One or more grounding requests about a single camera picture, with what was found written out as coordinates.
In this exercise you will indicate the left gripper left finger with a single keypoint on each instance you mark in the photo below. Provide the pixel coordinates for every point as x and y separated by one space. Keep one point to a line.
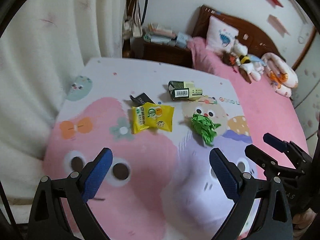
47 217

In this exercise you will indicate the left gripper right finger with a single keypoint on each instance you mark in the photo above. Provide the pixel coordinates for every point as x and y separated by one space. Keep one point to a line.
273 218

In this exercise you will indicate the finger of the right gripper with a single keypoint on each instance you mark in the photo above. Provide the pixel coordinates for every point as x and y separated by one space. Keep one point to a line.
282 143
272 168

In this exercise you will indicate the green paper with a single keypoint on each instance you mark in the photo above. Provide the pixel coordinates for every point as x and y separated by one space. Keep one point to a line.
204 127

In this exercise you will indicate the green black small box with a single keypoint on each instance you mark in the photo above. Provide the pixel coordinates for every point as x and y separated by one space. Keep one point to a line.
184 90

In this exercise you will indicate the yellow snack packet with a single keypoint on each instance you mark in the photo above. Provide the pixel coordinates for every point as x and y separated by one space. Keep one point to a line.
159 116

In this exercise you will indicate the black talon booklet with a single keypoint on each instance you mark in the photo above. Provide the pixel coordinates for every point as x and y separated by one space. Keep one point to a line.
140 99

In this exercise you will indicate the gold foil wrapper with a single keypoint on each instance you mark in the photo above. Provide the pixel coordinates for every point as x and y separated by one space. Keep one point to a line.
138 119

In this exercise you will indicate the person left hand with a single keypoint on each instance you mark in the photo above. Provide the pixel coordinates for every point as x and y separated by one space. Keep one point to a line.
301 223

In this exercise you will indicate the pink bed sheet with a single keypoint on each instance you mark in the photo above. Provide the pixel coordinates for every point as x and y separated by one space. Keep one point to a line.
265 110

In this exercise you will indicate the wardrobe sliding door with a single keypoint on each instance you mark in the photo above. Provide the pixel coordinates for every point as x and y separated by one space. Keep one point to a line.
306 95

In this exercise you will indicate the rolled floral quilt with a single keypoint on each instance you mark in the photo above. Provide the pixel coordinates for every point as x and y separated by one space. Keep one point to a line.
281 76

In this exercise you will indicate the blue white plush toy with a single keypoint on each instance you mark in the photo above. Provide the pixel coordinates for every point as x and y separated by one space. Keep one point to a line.
258 63

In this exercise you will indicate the brown plush toy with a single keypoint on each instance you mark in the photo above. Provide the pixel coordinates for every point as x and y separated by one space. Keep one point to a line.
232 60

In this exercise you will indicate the wooden headboard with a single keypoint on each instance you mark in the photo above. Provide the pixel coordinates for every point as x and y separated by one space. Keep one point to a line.
256 40

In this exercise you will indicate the cartoon printed tablecloth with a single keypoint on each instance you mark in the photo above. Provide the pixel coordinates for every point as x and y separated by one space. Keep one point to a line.
160 184

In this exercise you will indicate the white cartoon pillow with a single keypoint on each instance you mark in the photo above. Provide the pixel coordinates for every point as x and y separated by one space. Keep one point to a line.
220 36

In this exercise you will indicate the small blue tissue box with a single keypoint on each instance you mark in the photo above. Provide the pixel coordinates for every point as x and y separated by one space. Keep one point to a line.
182 40

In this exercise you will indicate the stack of books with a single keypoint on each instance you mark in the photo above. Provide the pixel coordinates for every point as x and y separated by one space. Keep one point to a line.
158 34

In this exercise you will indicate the dark wooden nightstand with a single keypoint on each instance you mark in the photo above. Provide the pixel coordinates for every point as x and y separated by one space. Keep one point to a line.
140 49

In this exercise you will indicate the white hanging bag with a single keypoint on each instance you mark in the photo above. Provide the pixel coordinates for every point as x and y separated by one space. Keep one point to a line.
132 28

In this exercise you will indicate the cream floral curtain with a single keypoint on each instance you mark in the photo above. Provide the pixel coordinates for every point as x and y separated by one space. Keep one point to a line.
43 49

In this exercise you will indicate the pink wall shelf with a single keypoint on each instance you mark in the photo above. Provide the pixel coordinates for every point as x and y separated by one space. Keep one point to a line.
277 25

